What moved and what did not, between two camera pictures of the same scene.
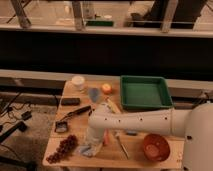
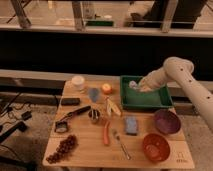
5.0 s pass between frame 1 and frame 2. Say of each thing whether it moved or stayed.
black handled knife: stayed
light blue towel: moved
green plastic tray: stayed
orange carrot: stayed
